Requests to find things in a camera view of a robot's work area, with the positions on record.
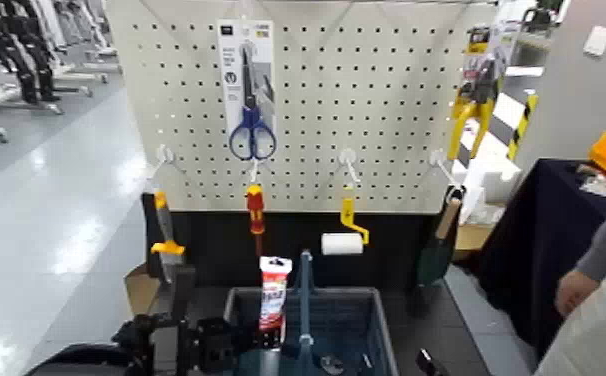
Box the yellow handled scraper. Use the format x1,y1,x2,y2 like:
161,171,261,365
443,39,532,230
148,189,189,285

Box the white pegboard panel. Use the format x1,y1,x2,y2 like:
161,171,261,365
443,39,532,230
105,0,498,214

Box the packaged blue handled scissors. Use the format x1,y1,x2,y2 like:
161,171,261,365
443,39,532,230
216,19,278,161

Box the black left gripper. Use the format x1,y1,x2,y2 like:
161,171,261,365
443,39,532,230
194,315,285,375

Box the yellow handled paint roller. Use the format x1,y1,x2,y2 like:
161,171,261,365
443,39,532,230
320,196,371,257

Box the red glue tube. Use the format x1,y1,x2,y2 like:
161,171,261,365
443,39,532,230
257,255,294,336

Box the packaged yellow handled pliers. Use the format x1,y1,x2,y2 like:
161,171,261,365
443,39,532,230
447,24,507,161

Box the white foam blocks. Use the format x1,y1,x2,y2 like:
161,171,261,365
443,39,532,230
449,117,523,226

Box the brown cardboard flap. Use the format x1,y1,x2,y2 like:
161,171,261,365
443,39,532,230
123,263,162,317

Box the brown cardboard box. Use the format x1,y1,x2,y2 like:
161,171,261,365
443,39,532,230
454,222,496,253

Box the blue grey plastic crate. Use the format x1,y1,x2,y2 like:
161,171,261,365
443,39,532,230
222,285,402,376

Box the black cloth covered table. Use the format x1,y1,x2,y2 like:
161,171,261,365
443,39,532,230
478,157,606,359

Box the white wall plate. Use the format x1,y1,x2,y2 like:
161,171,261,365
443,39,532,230
582,24,606,58

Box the red yellow screwdriver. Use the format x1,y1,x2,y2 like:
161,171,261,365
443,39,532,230
245,183,266,258

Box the green trowel wooden handle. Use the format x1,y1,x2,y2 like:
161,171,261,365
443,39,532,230
415,195,465,289

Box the black humanoid robot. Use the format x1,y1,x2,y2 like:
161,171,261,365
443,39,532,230
0,0,63,104

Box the blue crate carry handle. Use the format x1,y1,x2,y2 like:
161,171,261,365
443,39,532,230
292,249,317,376

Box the person in grey sleeve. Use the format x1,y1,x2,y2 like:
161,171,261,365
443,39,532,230
533,272,606,376

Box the yellow black striped post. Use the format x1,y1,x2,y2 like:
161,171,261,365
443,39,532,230
506,91,540,162

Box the bystander bare hand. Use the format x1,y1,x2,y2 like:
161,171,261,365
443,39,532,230
554,268,601,318

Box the black pegboard base panel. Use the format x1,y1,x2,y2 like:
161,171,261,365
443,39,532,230
141,191,466,291

